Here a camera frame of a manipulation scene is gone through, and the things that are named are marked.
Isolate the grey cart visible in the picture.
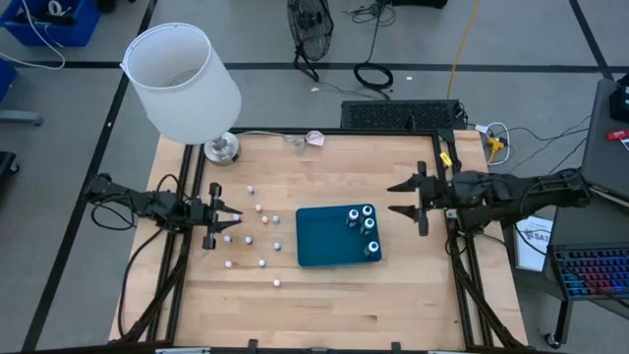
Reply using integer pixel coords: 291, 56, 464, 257
579, 78, 629, 201

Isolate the white paper sheet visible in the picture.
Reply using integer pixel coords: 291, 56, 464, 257
515, 214, 554, 273

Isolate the blue plastic bin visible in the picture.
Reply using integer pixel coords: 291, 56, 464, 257
295, 203, 383, 269

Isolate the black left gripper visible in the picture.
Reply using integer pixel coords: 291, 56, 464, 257
189, 182, 244, 251

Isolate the blue storage bin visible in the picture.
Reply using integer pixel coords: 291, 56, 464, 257
0, 0, 102, 48

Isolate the white floor cable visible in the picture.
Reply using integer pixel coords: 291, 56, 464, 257
0, 0, 67, 71

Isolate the black coiled cable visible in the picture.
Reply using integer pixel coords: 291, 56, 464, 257
349, 0, 397, 93

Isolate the yellow hanging cable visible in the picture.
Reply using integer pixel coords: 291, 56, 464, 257
445, 0, 482, 99

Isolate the black rolling laptop stand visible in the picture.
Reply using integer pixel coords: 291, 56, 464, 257
503, 169, 629, 351

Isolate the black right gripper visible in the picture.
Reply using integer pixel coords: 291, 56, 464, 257
386, 160, 455, 238

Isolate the white shade table lamp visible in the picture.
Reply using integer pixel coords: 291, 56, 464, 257
120, 22, 243, 164

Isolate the grey metal bar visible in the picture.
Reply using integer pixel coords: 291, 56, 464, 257
0, 109, 44, 127

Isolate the black keyboard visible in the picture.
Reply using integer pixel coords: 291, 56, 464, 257
340, 99, 467, 132

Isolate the black floor fan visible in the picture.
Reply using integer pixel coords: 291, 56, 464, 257
287, 0, 336, 84

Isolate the black aluminium table frame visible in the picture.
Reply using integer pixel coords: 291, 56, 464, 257
107, 127, 530, 354

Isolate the black left wrist camera cable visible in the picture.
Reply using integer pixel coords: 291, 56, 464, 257
155, 172, 187, 203

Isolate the white power cable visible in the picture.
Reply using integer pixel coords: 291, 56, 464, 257
474, 121, 513, 166

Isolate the colourful keyboard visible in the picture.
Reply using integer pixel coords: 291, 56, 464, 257
543, 182, 629, 316

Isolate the white lamp power cord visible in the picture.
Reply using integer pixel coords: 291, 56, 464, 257
234, 129, 309, 157

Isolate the black device on cart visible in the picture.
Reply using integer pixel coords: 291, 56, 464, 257
608, 72, 629, 124

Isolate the black bag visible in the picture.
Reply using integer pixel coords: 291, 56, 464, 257
390, 0, 449, 10

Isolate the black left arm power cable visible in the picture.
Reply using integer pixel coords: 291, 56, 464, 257
89, 196, 171, 341

